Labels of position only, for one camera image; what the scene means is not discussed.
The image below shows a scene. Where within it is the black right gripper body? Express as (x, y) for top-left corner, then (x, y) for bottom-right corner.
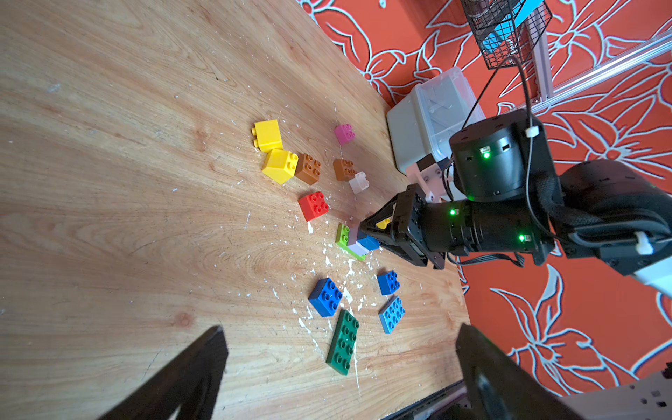
(390, 185), (551, 270)

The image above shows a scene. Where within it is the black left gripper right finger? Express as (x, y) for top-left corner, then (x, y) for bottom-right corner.
(455, 324), (581, 419)

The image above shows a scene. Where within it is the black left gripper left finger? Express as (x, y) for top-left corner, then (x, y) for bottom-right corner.
(101, 325), (229, 419)

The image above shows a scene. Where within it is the yellow lego brick small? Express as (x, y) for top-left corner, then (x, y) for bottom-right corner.
(376, 216), (392, 230)

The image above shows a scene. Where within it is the dark blue lego brick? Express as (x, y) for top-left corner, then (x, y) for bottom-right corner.
(377, 271), (400, 296)

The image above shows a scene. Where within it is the lilac lego brick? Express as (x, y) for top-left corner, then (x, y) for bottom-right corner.
(348, 227), (369, 257)

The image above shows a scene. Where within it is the lime green lego brick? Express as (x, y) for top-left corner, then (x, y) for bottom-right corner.
(335, 223), (366, 262)

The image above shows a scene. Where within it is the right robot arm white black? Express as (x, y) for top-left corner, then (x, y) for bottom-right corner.
(360, 110), (671, 295)

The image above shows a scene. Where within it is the white lego brick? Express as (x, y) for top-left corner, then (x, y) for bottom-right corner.
(348, 171), (370, 194)

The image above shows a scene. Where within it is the brown lego brick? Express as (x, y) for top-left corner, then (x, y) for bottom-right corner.
(334, 159), (356, 182)
(295, 153), (321, 185)

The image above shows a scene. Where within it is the light blue lego plate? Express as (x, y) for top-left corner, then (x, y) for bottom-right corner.
(379, 295), (406, 334)

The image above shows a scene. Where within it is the red lego brick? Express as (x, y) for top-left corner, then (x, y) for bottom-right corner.
(297, 192), (330, 222)

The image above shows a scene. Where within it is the pink lego brick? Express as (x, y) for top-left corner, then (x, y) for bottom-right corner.
(334, 124), (356, 145)

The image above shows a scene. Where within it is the blue lego brick square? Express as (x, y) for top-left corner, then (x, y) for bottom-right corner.
(309, 278), (343, 318)

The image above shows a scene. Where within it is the yellow lego brick front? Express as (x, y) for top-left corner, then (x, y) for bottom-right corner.
(262, 149), (299, 185)

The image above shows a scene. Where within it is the dark green lego plate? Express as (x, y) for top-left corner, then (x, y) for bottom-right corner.
(325, 310), (360, 376)

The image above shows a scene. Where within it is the yellow lego brick rear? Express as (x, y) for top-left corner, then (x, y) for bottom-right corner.
(251, 120), (284, 153)

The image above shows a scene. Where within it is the grey plastic storage box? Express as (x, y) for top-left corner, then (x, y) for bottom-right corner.
(386, 68), (485, 173)

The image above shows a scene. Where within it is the light blue box in basket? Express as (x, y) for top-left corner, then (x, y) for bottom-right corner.
(479, 0), (542, 54)

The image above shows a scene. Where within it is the aluminium frame post right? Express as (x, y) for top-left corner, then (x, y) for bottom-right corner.
(532, 31), (555, 104)

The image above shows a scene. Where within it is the black wire wall basket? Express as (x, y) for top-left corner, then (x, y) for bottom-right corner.
(461, 0), (552, 70)

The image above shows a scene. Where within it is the aluminium rear rail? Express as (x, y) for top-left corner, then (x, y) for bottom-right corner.
(531, 31), (671, 114)

